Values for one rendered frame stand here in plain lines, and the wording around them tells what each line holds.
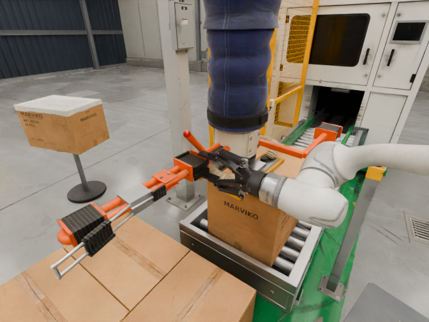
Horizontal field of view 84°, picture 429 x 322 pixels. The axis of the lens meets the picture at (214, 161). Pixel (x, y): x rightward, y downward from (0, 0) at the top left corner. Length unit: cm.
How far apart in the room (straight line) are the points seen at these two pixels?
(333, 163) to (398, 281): 173
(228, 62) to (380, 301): 97
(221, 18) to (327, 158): 48
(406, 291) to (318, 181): 174
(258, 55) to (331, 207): 48
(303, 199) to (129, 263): 102
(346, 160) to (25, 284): 146
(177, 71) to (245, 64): 128
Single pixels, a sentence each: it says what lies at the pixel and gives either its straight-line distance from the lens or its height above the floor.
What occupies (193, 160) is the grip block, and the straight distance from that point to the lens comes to 78.
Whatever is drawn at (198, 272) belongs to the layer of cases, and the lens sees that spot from 130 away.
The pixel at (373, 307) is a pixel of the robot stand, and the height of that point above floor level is 75.
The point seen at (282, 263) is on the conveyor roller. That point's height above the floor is 54.
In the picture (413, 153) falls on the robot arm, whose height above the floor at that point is 139.
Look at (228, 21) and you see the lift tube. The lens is 76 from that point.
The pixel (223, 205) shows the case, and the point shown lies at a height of 81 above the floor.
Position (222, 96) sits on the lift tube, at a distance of 80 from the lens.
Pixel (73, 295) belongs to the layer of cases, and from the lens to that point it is 139.
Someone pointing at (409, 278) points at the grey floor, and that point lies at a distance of 241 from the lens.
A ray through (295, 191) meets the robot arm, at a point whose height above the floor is 124.
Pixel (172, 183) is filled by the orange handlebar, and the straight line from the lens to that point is 71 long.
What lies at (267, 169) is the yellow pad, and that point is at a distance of 98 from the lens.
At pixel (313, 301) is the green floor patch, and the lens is 196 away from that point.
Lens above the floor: 159
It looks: 29 degrees down
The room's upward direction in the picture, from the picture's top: straight up
